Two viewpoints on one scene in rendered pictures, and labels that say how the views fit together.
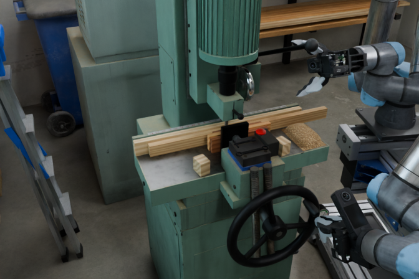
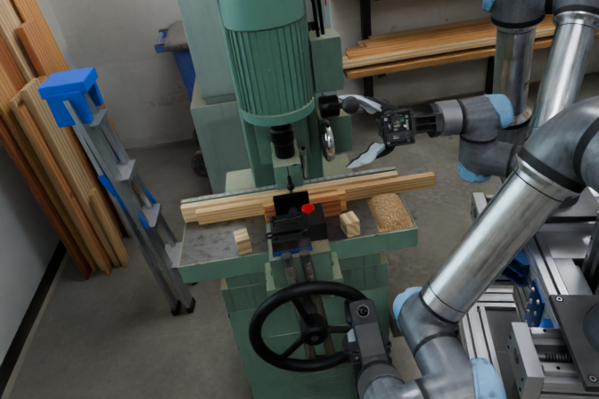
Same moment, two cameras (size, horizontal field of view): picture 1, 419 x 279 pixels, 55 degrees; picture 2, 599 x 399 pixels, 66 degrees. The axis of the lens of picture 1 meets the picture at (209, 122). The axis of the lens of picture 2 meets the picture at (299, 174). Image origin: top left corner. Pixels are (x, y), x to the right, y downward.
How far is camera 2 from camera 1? 0.47 m
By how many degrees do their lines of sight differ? 17
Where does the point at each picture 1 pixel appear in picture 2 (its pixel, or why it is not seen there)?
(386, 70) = (482, 134)
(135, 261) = not seen: hidden behind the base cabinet
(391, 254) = not seen: outside the picture
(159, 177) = (196, 250)
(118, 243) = not seen: hidden behind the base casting
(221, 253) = (285, 342)
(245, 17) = (274, 69)
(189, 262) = (245, 347)
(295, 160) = (368, 243)
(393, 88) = (494, 159)
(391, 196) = (410, 323)
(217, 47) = (250, 104)
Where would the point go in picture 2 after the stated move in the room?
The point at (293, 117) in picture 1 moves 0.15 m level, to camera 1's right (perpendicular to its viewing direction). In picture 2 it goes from (384, 185) to (442, 189)
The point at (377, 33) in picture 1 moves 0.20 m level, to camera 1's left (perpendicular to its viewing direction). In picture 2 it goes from (506, 76) to (423, 76)
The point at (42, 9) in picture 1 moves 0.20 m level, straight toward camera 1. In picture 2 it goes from (179, 40) to (175, 51)
